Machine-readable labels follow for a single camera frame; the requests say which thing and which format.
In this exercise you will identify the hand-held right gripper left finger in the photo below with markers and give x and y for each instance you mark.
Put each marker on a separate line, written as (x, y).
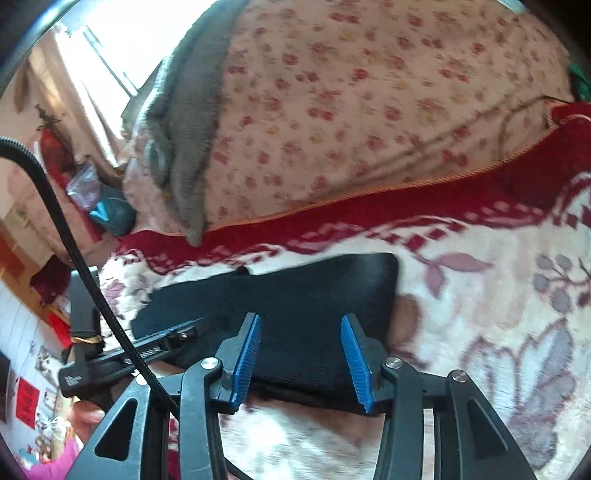
(247, 364)

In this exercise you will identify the grey fleece blanket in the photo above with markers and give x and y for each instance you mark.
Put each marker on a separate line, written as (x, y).
(189, 138)

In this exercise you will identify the person's left hand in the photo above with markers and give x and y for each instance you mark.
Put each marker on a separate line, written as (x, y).
(87, 415)

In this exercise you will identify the blue bag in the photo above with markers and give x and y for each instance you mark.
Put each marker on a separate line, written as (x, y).
(113, 214)

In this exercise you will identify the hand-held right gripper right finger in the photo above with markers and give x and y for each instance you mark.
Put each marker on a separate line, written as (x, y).
(358, 364)

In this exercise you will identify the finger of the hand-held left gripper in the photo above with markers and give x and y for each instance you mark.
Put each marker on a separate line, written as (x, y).
(171, 339)

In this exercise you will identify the window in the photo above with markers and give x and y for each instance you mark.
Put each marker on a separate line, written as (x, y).
(129, 37)

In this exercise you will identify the green cloth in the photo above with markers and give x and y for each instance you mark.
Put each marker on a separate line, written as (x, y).
(576, 76)

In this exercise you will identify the beige curtain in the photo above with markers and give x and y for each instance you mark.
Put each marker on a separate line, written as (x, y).
(46, 92)

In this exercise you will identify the black pants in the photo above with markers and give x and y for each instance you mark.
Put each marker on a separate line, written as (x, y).
(300, 295)

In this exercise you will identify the clear plastic bag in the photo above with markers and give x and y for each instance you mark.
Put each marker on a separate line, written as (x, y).
(83, 184)

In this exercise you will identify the red hanging ornament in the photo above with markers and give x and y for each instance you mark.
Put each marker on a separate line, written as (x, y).
(55, 152)

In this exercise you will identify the red wall poster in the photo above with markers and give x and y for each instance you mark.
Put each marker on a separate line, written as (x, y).
(27, 399)

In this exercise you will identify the red and white plush blanket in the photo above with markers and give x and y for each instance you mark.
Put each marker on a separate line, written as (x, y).
(461, 300)

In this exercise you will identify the floral bedsheet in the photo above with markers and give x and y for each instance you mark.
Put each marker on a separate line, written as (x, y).
(346, 115)

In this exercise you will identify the pink cloth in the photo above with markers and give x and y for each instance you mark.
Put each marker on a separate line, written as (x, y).
(51, 461)

